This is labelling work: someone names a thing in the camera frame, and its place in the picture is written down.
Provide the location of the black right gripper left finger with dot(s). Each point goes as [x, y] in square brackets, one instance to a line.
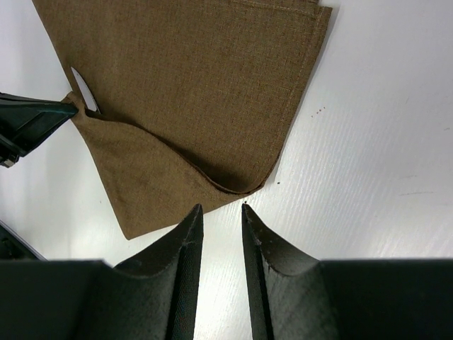
[151, 295]

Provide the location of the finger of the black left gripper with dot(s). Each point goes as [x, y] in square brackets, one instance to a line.
[27, 122]

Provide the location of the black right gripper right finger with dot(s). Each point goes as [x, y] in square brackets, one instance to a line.
[292, 295]

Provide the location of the brown cloth napkin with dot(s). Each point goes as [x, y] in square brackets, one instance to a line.
[196, 97]

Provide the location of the steel table knife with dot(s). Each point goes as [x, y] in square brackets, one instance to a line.
[85, 92]

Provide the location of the aluminium frame rail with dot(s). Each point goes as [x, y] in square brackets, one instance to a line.
[13, 247]

